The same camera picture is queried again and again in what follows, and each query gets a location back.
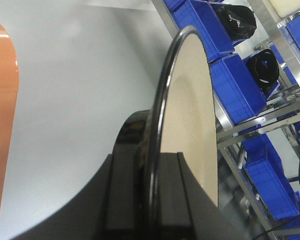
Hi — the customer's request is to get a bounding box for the metal shelf frame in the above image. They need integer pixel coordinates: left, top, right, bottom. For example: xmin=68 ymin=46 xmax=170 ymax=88
xmin=153 ymin=0 xmax=300 ymax=240

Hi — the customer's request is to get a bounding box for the blue bin middle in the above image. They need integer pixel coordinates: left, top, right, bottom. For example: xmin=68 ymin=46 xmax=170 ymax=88
xmin=210 ymin=54 xmax=278 ymax=124

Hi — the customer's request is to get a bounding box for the black bagged item upper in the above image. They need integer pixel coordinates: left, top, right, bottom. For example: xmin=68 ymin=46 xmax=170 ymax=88
xmin=211 ymin=2 xmax=257 ymax=42

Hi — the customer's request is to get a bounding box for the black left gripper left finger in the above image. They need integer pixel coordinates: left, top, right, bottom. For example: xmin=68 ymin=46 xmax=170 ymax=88
xmin=16 ymin=154 xmax=141 ymax=240

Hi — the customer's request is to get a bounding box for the blue bin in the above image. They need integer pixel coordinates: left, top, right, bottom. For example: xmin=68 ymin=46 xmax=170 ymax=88
xmin=242 ymin=134 xmax=300 ymax=220
xmin=164 ymin=0 xmax=235 ymax=63
xmin=210 ymin=54 xmax=278 ymax=124

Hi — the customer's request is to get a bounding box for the orange curved panel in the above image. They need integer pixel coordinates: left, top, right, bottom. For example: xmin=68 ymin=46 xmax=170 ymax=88
xmin=0 ymin=24 xmax=19 ymax=210

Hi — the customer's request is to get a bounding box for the cream plate with black rim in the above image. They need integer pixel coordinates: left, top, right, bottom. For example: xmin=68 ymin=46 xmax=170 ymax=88
xmin=138 ymin=25 xmax=218 ymax=240

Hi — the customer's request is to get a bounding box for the blue bin lower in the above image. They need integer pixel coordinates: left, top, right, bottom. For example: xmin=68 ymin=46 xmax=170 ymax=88
xmin=242 ymin=134 xmax=300 ymax=220

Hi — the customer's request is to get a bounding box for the blue bin upper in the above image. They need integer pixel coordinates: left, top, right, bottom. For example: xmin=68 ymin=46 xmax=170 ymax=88
xmin=164 ymin=0 xmax=235 ymax=63

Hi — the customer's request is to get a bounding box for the black round item in bin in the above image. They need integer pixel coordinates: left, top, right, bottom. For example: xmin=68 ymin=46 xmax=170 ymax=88
xmin=245 ymin=49 xmax=280 ymax=94

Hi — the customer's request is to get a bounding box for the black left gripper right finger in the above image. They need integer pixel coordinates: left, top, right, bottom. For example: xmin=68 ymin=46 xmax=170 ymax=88
xmin=157 ymin=152 xmax=245 ymax=240

